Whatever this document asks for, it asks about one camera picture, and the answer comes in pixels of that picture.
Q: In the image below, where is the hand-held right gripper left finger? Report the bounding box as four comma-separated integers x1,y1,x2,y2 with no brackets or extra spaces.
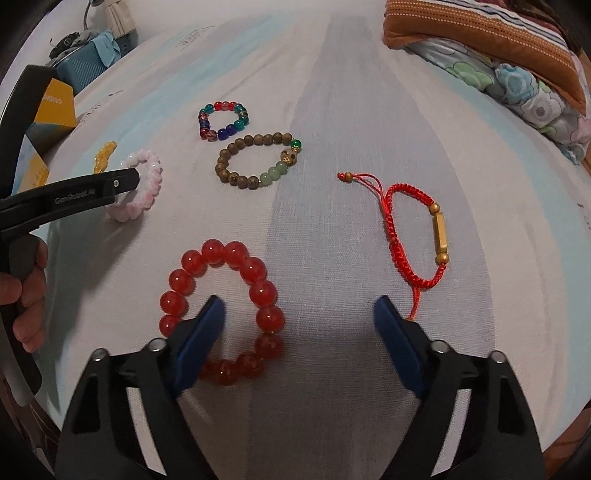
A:
55,294,227,480

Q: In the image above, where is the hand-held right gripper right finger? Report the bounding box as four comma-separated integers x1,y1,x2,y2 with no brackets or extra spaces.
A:
373,294,546,480

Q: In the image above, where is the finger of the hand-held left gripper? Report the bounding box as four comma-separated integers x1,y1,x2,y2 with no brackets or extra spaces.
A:
0,166,141,241

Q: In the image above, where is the large red bead bracelet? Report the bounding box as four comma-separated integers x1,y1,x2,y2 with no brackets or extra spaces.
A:
159,239,286,383

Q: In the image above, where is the pink bead bracelet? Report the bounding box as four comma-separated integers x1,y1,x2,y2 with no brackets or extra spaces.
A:
105,149,164,224

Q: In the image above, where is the person's left hand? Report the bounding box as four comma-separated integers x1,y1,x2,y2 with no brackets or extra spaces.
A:
0,240,49,354

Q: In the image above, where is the small yellow charm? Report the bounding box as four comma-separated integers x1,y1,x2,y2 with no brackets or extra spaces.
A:
92,141,116,175

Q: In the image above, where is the blue ribbed box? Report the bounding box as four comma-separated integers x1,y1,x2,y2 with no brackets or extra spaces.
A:
54,42,136,96

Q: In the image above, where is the dark grey cloth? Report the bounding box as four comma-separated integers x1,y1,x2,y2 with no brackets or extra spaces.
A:
47,31,95,62

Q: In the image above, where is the teal cloth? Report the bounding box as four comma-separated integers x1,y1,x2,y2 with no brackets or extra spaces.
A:
91,30,122,66

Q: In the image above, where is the light striped bed sheet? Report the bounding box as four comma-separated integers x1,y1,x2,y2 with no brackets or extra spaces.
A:
0,13,591,467

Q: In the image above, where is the floral blanket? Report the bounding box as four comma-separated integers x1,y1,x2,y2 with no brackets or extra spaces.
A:
410,38,591,163

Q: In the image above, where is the orange striped pillow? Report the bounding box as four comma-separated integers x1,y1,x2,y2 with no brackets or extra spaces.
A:
383,0,588,110

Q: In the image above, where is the red braided cord bracelet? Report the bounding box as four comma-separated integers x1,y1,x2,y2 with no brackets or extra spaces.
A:
338,171,450,322

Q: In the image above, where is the brown wooden bead bracelet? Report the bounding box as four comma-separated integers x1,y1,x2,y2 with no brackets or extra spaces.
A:
214,132,304,188

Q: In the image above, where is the multicolour glass bead bracelet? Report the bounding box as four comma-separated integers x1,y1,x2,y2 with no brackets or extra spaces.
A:
198,99,250,143

